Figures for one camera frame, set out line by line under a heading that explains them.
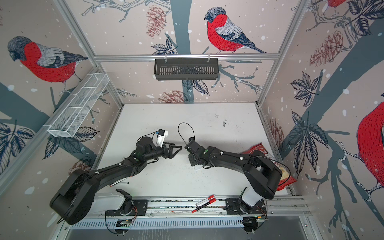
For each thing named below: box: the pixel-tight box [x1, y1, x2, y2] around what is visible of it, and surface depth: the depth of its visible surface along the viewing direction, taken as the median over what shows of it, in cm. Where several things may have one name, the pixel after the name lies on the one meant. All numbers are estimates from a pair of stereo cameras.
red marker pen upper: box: [195, 194, 216, 206], surface depth 78 cm
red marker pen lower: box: [191, 198, 217, 214], surface depth 77 cm
